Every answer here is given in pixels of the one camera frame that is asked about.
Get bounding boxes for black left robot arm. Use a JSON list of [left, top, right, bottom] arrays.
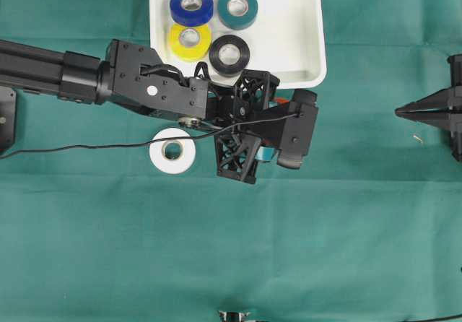
[[1, 40, 279, 184]]

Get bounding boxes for black tape roll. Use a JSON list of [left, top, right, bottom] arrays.
[[209, 35, 250, 77]]

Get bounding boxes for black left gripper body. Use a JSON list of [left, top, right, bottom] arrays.
[[176, 76, 282, 139]]

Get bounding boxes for white plastic tray case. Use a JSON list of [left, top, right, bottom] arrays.
[[149, 0, 327, 89]]

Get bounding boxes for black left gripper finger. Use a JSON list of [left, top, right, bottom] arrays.
[[233, 69, 280, 102], [214, 134, 261, 184]]

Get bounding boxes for table-level camera mount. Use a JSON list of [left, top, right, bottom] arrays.
[[217, 310, 250, 322]]

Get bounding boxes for green table cloth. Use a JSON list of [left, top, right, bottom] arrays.
[[1, 0, 461, 321]]

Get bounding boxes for teal green tape roll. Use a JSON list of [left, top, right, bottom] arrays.
[[217, 0, 258, 30]]

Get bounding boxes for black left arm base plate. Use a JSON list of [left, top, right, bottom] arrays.
[[0, 86, 17, 154]]

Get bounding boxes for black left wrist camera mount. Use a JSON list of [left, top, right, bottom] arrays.
[[247, 89, 318, 170]]

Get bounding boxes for white tape roll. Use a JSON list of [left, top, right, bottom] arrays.
[[149, 128, 196, 174]]

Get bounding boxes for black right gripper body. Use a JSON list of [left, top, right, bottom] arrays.
[[448, 54, 461, 162]]

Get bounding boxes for blue tape roll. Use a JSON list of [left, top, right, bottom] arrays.
[[170, 0, 214, 27]]

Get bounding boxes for yellow tape roll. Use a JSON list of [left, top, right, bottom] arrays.
[[168, 24, 212, 62]]

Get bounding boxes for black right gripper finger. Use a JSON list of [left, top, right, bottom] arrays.
[[395, 87, 456, 113], [395, 111, 456, 131]]

